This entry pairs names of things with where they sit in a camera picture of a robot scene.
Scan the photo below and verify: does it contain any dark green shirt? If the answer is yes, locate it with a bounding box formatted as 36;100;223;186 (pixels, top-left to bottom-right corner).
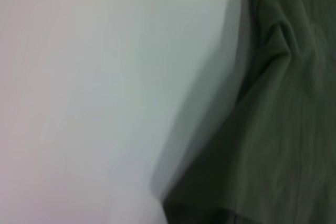
151;0;336;224

